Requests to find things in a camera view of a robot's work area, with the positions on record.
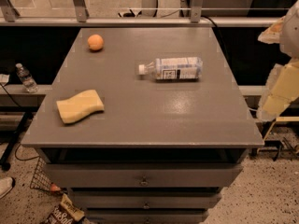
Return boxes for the black cable on floor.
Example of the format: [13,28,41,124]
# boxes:
[14,143,40,162]

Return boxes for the metal railing frame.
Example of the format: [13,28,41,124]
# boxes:
[0,0,298,27]

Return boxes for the white shoe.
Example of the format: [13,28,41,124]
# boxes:
[0,177,15,199]

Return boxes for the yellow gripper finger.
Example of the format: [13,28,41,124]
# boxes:
[258,17,285,44]
[260,60,299,116]

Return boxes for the top drawer knob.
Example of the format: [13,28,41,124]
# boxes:
[139,177,149,187]

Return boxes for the yellow sponge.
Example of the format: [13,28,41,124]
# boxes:
[56,90,105,124]

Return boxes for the middle drawer knob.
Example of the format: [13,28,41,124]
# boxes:
[143,203,150,210]

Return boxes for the wire basket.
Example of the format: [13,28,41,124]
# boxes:
[30,158,62,193]

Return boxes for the yellow metal stand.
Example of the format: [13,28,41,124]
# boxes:
[261,115,299,156]

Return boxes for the blue plastic bottle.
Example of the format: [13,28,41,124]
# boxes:
[138,57,203,80]

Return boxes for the small clear water bottle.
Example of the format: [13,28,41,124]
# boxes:
[16,63,38,93]

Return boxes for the grey drawer cabinet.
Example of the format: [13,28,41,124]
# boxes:
[22,28,263,224]

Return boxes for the orange fruit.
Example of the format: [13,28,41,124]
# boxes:
[88,35,104,51]

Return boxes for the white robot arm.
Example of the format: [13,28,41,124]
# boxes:
[257,1,299,121]

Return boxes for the drawer knob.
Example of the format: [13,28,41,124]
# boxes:
[139,177,149,187]
[143,203,150,210]

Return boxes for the snack bag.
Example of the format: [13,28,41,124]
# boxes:
[40,194,85,224]

